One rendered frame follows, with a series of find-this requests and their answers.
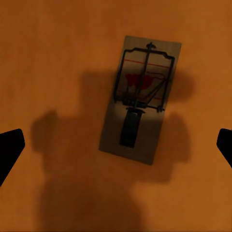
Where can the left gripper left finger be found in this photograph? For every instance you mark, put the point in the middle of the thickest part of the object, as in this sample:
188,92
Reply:
11,145

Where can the mousetrap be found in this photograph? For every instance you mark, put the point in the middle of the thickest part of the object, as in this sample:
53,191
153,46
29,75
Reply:
140,94

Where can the cabinet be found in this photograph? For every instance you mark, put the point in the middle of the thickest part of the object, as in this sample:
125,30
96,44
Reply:
58,63

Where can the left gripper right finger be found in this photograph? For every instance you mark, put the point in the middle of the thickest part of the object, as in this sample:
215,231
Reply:
224,143

